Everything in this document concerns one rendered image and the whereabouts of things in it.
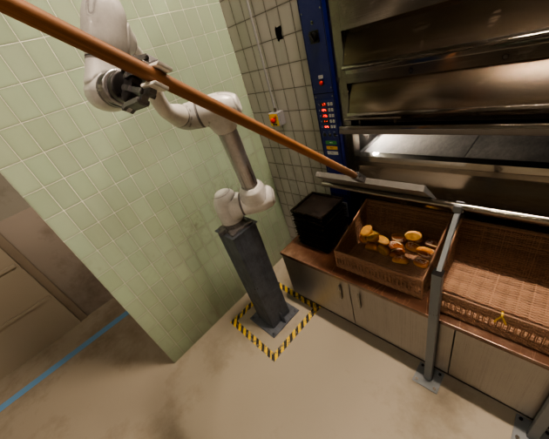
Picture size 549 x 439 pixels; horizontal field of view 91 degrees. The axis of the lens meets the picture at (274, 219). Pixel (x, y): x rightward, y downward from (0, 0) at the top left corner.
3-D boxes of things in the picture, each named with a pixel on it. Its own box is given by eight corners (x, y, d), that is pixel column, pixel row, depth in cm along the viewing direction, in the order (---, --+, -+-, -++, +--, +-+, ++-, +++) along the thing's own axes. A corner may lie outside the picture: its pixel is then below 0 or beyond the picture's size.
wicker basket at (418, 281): (369, 226, 210) (365, 197, 195) (451, 247, 172) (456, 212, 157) (335, 266, 185) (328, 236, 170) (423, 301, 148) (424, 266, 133)
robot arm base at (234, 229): (213, 233, 183) (210, 226, 180) (237, 215, 194) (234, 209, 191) (228, 240, 171) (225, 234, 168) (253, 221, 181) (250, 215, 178)
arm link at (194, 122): (163, 104, 122) (190, 95, 120) (179, 111, 139) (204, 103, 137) (172, 133, 124) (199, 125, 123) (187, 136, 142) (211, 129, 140)
